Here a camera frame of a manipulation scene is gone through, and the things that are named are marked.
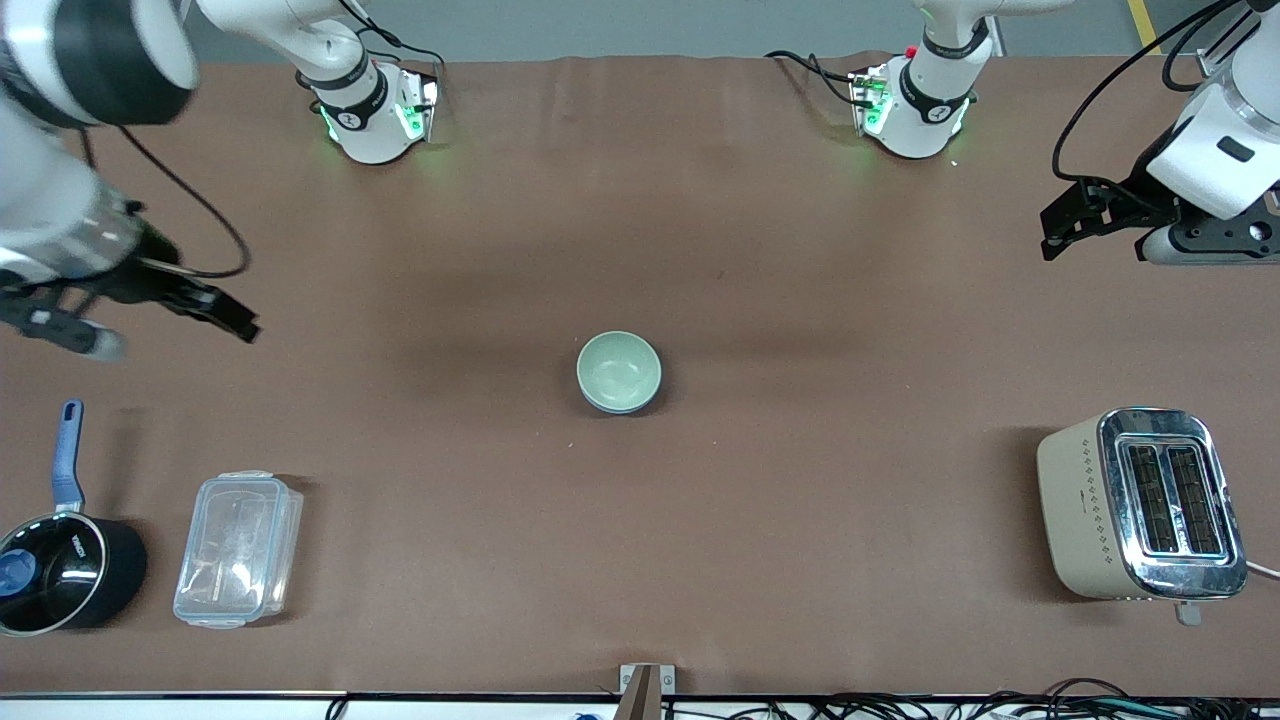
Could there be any black arm base cable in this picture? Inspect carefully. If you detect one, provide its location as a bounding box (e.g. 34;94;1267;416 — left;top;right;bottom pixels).
764;49;873;109
338;0;445;83

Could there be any black left arm base cable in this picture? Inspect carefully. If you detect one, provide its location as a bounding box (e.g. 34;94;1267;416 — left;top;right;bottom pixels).
764;49;873;109

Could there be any black saucepan with blue handle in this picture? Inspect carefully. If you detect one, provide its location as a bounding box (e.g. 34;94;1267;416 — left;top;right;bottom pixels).
0;399;150;637

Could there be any beige chrome toaster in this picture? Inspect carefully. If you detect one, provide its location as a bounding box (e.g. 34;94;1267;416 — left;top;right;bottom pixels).
1036;406;1250;628

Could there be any glass lid with blue knob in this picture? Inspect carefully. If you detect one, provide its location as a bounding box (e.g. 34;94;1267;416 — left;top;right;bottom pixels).
0;514;107;634

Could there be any black right arm base cable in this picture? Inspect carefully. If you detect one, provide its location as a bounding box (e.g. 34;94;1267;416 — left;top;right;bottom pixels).
338;0;445;83

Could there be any black cable bundle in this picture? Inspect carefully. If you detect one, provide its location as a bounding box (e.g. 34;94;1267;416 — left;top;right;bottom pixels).
735;677;1280;720

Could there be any green bowl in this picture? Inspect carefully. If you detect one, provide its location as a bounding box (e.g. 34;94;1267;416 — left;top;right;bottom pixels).
576;331;662;412

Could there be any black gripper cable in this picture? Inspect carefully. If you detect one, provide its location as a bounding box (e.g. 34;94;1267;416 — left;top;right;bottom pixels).
78;126;251;280
1051;0;1259;187

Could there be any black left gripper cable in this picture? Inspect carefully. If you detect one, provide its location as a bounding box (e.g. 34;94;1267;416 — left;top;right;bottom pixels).
1051;0;1259;187

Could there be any brown table cloth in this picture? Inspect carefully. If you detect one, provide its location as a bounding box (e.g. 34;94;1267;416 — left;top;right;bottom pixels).
0;52;1280;698

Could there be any clear plastic food container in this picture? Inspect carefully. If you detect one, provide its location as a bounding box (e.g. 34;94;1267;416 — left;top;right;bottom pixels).
172;470;305;631

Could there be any metal bracket with brown post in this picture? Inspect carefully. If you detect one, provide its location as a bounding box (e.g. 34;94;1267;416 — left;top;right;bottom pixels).
617;663;678;720

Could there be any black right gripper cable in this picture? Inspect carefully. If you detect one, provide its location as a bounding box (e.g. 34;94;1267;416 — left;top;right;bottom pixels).
78;126;251;280

